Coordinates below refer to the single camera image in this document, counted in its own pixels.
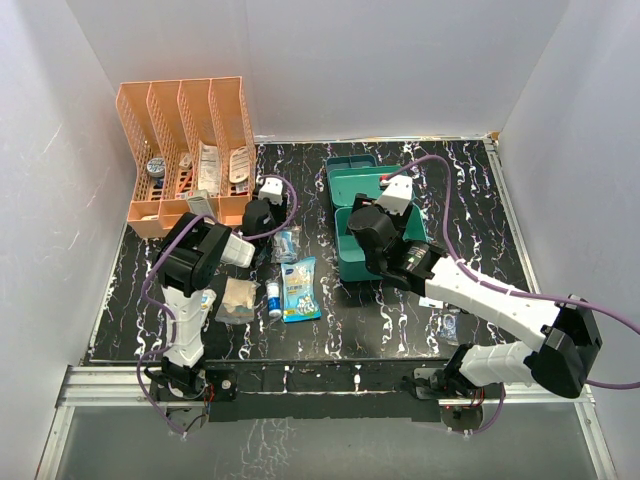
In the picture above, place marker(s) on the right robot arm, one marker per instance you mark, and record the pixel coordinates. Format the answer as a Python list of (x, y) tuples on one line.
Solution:
[(556, 343)]

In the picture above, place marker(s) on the teal white flat packet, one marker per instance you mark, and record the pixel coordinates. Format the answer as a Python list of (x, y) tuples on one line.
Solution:
[(430, 303)]

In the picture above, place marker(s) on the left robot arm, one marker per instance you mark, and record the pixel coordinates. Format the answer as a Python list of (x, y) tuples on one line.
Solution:
[(184, 267)]

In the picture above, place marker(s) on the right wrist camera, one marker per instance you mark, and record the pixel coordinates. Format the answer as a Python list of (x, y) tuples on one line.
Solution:
[(396, 193)]

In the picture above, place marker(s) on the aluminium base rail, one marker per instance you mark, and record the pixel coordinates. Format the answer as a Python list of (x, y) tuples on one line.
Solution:
[(316, 420)]

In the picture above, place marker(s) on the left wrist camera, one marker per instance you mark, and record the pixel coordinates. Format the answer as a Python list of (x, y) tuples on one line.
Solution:
[(270, 188)]

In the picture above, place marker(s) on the white stapler box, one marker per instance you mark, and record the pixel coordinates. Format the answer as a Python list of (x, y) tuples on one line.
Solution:
[(199, 202)]

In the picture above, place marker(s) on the white paper packet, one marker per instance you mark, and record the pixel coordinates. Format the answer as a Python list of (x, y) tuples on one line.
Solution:
[(209, 171)]

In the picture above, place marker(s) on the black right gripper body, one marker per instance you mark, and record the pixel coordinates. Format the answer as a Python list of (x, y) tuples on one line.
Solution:
[(397, 220)]

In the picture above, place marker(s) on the round blue white tin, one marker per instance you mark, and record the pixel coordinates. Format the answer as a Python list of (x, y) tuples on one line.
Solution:
[(156, 167)]

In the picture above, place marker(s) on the blue cotton swab bag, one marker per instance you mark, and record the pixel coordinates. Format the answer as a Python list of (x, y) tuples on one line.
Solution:
[(299, 302)]

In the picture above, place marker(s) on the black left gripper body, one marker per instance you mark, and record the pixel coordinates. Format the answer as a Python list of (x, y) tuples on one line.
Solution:
[(277, 214)]

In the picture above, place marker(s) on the white blue mask packet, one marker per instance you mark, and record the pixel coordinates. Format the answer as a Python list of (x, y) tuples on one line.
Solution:
[(207, 302)]

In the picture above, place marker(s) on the clear small packet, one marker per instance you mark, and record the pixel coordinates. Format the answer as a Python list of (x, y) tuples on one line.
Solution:
[(448, 328)]

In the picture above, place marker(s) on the peach plastic file organizer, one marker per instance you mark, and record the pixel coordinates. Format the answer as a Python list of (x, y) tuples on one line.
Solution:
[(170, 119)]

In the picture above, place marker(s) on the beige gauze packet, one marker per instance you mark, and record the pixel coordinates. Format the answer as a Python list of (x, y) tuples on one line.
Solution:
[(238, 302)]

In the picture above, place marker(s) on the small blue white bottle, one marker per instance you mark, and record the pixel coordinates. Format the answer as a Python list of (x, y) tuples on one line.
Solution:
[(274, 299)]

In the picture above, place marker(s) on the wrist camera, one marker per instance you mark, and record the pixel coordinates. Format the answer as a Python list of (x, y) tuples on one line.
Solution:
[(396, 193), (270, 188)]

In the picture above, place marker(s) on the teal medicine kit box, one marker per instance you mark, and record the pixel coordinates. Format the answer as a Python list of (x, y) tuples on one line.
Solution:
[(348, 176)]

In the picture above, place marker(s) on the clear bag with blue tube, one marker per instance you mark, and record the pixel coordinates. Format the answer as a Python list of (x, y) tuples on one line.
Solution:
[(286, 245)]

